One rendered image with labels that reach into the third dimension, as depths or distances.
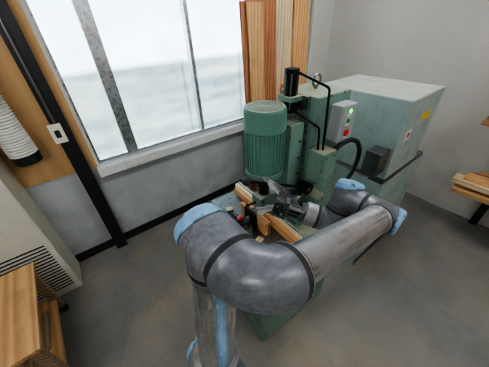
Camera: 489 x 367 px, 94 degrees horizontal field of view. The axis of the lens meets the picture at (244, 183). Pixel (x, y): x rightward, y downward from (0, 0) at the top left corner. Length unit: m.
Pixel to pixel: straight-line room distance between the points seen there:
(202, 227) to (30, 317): 1.48
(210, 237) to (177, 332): 1.61
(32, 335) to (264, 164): 1.44
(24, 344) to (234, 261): 1.47
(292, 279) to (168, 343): 1.65
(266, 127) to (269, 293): 0.64
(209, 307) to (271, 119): 0.64
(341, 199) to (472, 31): 2.30
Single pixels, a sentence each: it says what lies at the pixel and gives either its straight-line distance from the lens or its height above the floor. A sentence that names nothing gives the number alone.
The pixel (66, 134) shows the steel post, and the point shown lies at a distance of 2.04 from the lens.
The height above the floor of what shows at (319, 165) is 1.25.
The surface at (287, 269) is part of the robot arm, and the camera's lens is 0.39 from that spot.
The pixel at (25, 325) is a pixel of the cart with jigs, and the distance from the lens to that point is 1.80.
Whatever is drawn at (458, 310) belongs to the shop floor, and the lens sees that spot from 2.47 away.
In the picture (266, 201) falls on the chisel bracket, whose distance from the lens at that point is 1.15.
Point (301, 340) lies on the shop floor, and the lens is 1.92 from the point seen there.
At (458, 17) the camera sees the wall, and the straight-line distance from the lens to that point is 2.98.
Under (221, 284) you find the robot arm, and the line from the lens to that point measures 0.39.
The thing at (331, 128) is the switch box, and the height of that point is 1.38.
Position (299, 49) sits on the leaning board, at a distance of 2.90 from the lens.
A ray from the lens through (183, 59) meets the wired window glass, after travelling 2.31.
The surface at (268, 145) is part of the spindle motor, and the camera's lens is 0.93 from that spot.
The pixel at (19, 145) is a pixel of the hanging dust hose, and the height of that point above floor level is 1.22.
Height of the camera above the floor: 1.78
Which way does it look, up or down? 35 degrees down
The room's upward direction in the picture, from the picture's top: 3 degrees counter-clockwise
